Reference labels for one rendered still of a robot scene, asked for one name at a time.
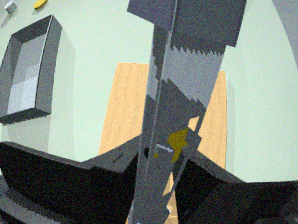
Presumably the yellow round disc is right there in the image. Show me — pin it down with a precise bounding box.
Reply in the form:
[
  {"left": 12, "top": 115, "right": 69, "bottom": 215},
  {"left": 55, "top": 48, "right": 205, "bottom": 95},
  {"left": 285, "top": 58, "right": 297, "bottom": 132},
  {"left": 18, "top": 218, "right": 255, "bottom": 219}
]
[{"left": 33, "top": 0, "right": 48, "bottom": 11}]

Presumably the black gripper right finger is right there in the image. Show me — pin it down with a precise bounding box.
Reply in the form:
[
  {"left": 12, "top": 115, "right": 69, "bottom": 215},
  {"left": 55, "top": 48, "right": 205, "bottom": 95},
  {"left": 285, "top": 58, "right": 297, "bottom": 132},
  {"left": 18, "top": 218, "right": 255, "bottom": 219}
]
[{"left": 174, "top": 151, "right": 298, "bottom": 224}]

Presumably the light wooden board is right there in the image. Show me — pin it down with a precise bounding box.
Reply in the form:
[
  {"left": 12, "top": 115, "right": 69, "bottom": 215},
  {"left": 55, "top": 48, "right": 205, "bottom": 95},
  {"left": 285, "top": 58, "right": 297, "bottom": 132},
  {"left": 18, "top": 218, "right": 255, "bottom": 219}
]
[{"left": 98, "top": 61, "right": 227, "bottom": 224}]

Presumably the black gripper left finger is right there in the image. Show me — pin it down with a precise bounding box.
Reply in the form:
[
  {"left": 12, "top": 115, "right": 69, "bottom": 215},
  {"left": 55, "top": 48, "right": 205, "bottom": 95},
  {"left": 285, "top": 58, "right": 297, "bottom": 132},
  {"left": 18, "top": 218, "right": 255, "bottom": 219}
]
[{"left": 0, "top": 135, "right": 141, "bottom": 224}]

